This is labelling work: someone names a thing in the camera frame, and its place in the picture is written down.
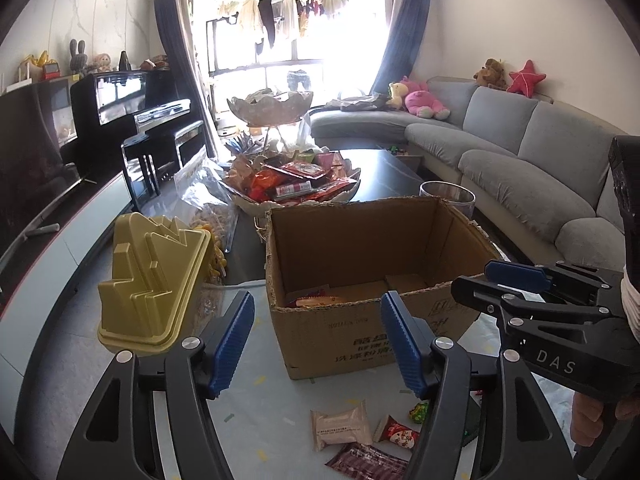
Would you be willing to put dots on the brown cardboard box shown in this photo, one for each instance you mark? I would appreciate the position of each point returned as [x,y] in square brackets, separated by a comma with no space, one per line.
[320,340]

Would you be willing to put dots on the white plastic tablecloth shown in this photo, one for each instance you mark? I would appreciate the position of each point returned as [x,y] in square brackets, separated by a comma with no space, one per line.
[280,410]

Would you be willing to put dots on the clear container with gold lid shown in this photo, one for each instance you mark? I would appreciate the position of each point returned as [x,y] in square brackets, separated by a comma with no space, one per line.
[150,270]

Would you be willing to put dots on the grey rabbit plush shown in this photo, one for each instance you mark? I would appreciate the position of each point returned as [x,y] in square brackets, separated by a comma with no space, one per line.
[77,57]

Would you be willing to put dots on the red star pillow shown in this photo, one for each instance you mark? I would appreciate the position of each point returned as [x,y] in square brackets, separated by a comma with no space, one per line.
[525,79]

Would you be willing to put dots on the black piano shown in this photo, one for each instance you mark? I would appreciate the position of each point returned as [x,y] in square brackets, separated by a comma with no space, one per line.
[120,95]

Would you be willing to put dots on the beige snack packet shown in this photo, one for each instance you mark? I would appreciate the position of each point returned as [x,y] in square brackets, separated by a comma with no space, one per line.
[339,427]

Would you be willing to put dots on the grey remote control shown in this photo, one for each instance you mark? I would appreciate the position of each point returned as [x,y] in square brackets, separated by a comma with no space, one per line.
[42,230]

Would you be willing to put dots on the small doll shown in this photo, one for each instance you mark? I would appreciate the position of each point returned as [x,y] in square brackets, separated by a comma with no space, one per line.
[103,62]

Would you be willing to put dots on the green snack packet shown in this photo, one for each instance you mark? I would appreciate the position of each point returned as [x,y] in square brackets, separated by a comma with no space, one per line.
[471,430]

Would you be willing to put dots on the grey sofa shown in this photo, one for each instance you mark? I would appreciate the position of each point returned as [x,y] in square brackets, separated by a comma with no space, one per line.
[510,160]

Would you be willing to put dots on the black metronome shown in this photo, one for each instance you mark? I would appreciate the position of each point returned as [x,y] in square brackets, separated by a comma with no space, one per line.
[124,62]

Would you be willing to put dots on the blue curtain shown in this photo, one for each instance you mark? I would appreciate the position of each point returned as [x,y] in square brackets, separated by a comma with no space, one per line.
[402,25]
[175,50]

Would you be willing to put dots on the person's right hand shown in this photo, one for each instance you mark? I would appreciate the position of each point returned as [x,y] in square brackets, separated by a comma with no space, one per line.
[586,420]

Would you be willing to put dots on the small red candy packet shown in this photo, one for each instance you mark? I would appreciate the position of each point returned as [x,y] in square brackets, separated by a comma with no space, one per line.
[397,432]

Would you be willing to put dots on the white television cabinet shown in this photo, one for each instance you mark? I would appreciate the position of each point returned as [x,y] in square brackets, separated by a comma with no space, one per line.
[60,260]

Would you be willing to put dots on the hanging laundry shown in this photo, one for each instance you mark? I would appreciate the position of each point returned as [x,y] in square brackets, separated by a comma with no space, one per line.
[272,20]

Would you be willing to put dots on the green wrapped candy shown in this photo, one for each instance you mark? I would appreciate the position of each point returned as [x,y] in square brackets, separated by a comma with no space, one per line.
[419,411]

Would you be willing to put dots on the yellow plush bear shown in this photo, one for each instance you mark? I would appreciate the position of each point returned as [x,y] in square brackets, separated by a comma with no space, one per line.
[396,94]

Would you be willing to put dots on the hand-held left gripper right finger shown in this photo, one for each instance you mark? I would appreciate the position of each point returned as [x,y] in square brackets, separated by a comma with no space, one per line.
[402,345]

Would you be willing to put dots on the large white bowl of snacks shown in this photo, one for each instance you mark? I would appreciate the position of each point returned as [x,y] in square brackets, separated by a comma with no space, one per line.
[295,180]

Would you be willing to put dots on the dark red chocolate bar packet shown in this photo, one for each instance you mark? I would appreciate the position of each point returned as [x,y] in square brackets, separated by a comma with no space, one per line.
[365,462]

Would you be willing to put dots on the pink plush toy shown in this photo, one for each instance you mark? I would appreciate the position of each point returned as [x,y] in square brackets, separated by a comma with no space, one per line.
[422,100]

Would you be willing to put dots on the brown plush lion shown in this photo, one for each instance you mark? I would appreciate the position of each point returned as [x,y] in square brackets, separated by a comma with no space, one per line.
[490,74]

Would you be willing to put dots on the clear plastic bag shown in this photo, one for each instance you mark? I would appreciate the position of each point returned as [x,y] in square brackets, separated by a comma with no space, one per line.
[207,200]

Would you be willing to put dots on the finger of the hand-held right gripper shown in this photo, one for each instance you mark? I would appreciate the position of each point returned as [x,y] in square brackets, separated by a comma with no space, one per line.
[500,297]
[515,272]

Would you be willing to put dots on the clear glass vessel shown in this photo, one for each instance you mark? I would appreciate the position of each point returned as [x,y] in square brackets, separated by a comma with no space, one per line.
[445,197]

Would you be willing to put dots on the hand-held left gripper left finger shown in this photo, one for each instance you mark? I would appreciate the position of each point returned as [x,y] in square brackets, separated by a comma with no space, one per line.
[232,345]

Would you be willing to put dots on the black television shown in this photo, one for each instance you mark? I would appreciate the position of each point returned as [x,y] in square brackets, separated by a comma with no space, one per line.
[30,160]

